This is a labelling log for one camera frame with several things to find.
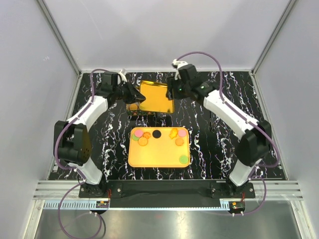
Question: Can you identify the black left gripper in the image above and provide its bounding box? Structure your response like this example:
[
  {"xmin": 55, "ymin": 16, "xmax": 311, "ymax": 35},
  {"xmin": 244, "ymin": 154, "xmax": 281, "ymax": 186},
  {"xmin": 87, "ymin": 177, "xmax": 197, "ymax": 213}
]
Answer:
[{"xmin": 113, "ymin": 80, "xmax": 146, "ymax": 105}]

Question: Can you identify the gold tin lid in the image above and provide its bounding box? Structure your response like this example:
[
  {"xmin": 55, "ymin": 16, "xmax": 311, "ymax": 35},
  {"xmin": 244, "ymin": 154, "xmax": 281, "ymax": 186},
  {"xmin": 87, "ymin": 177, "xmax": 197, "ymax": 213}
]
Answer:
[{"xmin": 140, "ymin": 81, "xmax": 174, "ymax": 114}]

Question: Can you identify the green christmas cookie tin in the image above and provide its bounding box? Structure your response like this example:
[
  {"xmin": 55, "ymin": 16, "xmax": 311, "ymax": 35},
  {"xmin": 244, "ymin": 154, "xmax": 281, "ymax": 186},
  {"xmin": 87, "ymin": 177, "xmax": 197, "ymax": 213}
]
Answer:
[{"xmin": 126, "ymin": 102, "xmax": 156, "ymax": 116}]

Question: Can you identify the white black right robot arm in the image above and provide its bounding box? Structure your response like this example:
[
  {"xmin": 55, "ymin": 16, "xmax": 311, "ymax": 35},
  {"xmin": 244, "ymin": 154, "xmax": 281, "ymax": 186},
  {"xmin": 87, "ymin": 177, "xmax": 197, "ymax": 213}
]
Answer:
[{"xmin": 166, "ymin": 60, "xmax": 272, "ymax": 198}]

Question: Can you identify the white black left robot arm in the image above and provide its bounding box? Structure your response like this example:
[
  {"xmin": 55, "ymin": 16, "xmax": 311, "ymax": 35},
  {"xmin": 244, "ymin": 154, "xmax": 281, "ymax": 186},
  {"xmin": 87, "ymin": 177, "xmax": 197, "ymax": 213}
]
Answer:
[{"xmin": 53, "ymin": 69, "xmax": 146, "ymax": 197}]

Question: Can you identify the tan round biscuit right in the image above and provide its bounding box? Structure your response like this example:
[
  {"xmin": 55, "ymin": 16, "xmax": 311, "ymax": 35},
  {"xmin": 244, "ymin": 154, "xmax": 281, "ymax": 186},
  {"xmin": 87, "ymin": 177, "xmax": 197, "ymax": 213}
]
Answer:
[{"xmin": 129, "ymin": 104, "xmax": 139, "ymax": 111}]

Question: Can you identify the tan round biscuit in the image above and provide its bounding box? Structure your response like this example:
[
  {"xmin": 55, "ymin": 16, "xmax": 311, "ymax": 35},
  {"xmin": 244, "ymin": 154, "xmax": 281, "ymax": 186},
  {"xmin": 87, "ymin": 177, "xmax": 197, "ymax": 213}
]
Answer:
[
  {"xmin": 138, "ymin": 137, "xmax": 148, "ymax": 146},
  {"xmin": 129, "ymin": 104, "xmax": 139, "ymax": 111}
]

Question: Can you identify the white paper cup front-left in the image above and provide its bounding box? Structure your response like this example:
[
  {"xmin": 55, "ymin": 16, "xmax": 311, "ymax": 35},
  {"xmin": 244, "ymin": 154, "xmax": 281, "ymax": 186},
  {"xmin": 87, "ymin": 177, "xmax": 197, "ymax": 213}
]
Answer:
[{"xmin": 128, "ymin": 103, "xmax": 139, "ymax": 111}]

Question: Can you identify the pink sandwich cookie left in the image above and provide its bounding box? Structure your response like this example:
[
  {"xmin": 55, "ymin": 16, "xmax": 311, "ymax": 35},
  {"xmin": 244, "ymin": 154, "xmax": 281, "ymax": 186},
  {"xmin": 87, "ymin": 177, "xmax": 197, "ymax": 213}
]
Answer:
[{"xmin": 134, "ymin": 129, "xmax": 144, "ymax": 137}]

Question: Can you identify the pink sandwich cookie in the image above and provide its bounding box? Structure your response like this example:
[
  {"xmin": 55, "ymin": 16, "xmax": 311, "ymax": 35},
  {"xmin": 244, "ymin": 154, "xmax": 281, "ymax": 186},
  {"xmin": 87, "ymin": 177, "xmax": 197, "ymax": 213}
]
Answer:
[
  {"xmin": 134, "ymin": 129, "xmax": 144, "ymax": 137},
  {"xmin": 178, "ymin": 128, "xmax": 187, "ymax": 137}
]

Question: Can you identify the yellow chick cookie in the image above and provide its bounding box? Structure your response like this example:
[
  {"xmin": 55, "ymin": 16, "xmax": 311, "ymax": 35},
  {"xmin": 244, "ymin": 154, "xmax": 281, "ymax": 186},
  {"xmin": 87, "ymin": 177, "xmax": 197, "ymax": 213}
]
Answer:
[{"xmin": 169, "ymin": 128, "xmax": 178, "ymax": 139}]

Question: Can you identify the pink sandwich cookie right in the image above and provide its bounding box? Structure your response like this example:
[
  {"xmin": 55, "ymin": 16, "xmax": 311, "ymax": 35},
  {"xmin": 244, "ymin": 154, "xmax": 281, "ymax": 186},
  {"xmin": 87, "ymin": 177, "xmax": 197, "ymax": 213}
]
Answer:
[{"xmin": 178, "ymin": 128, "xmax": 187, "ymax": 137}]

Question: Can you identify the black sandwich cookie upper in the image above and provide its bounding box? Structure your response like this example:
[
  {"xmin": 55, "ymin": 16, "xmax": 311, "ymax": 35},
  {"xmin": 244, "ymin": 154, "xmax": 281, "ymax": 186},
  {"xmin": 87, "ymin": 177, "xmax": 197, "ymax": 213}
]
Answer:
[{"xmin": 152, "ymin": 130, "xmax": 161, "ymax": 138}]

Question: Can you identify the orange flower cookie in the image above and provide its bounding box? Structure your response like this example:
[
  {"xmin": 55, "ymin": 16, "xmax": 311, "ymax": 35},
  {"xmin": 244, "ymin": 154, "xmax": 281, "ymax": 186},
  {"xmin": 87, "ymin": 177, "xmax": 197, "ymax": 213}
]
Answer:
[{"xmin": 143, "ymin": 132, "xmax": 151, "ymax": 139}]

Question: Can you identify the green sandwich cookie left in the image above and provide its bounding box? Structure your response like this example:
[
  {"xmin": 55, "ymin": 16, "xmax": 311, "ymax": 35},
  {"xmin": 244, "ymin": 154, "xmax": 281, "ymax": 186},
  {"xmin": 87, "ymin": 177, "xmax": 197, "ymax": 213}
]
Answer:
[{"xmin": 132, "ymin": 134, "xmax": 139, "ymax": 141}]

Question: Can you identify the green sandwich cookie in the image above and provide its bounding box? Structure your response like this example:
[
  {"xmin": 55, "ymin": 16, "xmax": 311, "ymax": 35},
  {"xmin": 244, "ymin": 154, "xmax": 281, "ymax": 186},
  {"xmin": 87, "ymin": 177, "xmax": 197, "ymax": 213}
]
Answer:
[
  {"xmin": 132, "ymin": 134, "xmax": 139, "ymax": 141},
  {"xmin": 179, "ymin": 155, "xmax": 189, "ymax": 164}
]

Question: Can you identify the tan round biscuit left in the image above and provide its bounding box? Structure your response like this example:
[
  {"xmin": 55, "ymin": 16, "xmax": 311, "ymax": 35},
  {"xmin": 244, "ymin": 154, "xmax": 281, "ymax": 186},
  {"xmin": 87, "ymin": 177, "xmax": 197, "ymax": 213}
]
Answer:
[{"xmin": 138, "ymin": 137, "xmax": 148, "ymax": 146}]

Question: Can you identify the orange shell cookie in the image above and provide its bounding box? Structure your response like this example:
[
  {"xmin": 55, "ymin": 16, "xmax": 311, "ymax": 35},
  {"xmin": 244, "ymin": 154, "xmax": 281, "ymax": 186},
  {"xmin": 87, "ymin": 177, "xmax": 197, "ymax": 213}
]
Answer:
[{"xmin": 175, "ymin": 137, "xmax": 184, "ymax": 146}]

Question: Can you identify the yellow plastic tray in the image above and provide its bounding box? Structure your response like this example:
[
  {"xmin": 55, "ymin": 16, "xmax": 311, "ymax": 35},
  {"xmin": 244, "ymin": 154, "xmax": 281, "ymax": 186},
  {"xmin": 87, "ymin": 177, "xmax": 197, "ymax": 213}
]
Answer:
[{"xmin": 128, "ymin": 127, "xmax": 190, "ymax": 168}]

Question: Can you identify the green sandwich cookie right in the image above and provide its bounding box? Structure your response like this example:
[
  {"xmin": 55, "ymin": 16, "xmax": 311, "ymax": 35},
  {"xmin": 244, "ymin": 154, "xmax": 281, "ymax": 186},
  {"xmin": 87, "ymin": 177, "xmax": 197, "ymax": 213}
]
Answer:
[{"xmin": 179, "ymin": 155, "xmax": 189, "ymax": 164}]

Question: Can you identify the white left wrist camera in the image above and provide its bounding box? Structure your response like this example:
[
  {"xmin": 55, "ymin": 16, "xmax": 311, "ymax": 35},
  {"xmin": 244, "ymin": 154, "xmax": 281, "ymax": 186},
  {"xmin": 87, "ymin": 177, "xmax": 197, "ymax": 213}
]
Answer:
[{"xmin": 118, "ymin": 69, "xmax": 127, "ymax": 85}]

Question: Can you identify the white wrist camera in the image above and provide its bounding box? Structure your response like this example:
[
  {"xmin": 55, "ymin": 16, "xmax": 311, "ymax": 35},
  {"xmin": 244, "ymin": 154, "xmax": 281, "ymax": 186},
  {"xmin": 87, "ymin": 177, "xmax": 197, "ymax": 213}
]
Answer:
[
  {"xmin": 118, "ymin": 69, "xmax": 127, "ymax": 85},
  {"xmin": 171, "ymin": 59, "xmax": 188, "ymax": 75}
]

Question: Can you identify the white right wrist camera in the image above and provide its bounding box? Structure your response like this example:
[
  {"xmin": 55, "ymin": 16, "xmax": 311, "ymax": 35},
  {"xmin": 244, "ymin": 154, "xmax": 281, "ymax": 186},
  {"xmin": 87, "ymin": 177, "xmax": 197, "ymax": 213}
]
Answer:
[{"xmin": 171, "ymin": 59, "xmax": 188, "ymax": 75}]

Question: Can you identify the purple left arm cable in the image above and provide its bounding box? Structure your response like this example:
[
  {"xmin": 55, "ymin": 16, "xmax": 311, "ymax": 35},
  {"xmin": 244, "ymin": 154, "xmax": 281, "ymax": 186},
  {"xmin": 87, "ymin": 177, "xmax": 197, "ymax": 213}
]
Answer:
[{"xmin": 54, "ymin": 69, "xmax": 107, "ymax": 238}]

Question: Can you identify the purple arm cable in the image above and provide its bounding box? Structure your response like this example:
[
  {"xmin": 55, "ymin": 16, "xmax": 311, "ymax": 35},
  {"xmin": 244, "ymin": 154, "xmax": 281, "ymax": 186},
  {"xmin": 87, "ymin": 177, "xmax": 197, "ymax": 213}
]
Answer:
[
  {"xmin": 54, "ymin": 69, "xmax": 107, "ymax": 238},
  {"xmin": 174, "ymin": 51, "xmax": 281, "ymax": 217}
]

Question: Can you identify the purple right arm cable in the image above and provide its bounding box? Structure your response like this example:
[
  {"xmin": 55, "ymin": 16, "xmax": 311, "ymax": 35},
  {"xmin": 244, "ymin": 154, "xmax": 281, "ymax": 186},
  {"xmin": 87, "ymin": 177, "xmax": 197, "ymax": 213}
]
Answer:
[{"xmin": 174, "ymin": 51, "xmax": 281, "ymax": 217}]

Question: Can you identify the aluminium frame rail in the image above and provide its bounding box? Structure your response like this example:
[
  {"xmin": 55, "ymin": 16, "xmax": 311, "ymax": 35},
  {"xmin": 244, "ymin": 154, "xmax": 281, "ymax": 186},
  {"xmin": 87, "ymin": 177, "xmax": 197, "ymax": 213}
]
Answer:
[{"xmin": 33, "ymin": 180, "xmax": 303, "ymax": 211}]

